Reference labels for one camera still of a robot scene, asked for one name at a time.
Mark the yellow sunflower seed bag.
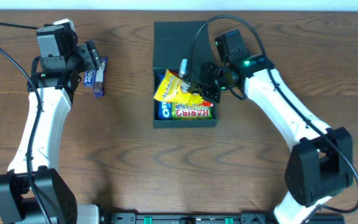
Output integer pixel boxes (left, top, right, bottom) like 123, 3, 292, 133
154, 70, 204, 106

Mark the dark blue chocolate bar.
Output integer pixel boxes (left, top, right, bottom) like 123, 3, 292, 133
93, 57, 108, 97

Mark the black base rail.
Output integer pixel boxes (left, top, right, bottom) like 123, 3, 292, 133
99, 211, 346, 224

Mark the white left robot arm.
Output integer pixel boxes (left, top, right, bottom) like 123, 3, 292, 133
0, 19, 105, 224

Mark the blue Eclipse gum pack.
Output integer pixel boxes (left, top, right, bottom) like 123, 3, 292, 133
83, 70, 96, 88

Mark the red dried fruit bag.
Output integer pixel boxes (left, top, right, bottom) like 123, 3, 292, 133
201, 101, 213, 107

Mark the black open gift box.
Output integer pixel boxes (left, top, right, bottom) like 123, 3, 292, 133
153, 21, 218, 128

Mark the blue Oreo cookie pack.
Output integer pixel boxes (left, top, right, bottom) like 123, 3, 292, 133
157, 101, 172, 120

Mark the green Haribo gummy bag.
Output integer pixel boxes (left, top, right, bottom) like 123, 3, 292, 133
172, 103, 213, 120

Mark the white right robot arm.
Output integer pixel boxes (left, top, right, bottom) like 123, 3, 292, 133
197, 30, 356, 223

